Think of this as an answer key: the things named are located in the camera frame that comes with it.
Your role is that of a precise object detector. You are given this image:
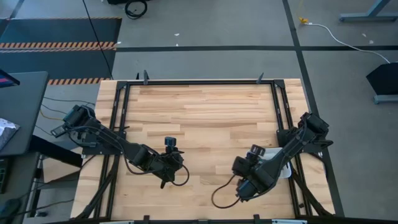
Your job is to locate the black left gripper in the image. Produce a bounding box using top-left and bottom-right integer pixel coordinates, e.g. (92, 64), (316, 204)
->
(148, 151), (185, 190)

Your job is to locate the white plastic bin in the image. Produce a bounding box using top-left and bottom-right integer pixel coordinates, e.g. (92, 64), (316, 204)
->
(246, 147), (294, 179)

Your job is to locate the grey desk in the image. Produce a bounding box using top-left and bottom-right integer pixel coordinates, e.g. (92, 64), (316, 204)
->
(0, 70), (50, 157)

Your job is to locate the crumpled white bag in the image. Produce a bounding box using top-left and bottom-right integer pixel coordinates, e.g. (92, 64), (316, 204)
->
(0, 117), (21, 151)

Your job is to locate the black box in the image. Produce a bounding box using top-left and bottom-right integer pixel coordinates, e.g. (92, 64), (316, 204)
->
(366, 62), (398, 98)

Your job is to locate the black hazard-striped floor mat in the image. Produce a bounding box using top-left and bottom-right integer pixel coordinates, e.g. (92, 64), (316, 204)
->
(0, 16), (123, 86)

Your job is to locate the laptop screen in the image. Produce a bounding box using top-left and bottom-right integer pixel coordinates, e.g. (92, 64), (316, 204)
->
(0, 68), (21, 89)

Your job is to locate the grey table leg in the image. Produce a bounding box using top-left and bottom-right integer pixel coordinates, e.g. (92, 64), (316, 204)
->
(338, 0), (398, 23)

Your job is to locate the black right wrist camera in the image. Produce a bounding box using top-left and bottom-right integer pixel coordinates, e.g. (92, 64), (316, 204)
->
(249, 144), (266, 159)

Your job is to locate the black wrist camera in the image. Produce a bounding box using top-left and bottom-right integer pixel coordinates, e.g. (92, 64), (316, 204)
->
(249, 144), (266, 159)
(164, 136), (178, 154)

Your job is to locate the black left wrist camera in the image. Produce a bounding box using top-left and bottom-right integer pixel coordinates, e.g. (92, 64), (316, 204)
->
(164, 136), (178, 154)

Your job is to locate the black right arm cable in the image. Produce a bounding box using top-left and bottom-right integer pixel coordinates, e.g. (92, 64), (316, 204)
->
(211, 173), (243, 210)

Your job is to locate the black metal table frame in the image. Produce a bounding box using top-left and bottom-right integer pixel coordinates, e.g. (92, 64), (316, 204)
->
(74, 78), (335, 223)

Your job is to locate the long black floor cable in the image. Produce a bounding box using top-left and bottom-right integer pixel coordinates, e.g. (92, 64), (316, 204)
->
(81, 0), (115, 81)

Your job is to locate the white floor cable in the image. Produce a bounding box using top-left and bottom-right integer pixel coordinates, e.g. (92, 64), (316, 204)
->
(305, 22), (392, 65)

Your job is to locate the coiled black floor cable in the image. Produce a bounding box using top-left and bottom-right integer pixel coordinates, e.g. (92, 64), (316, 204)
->
(124, 0), (149, 21)

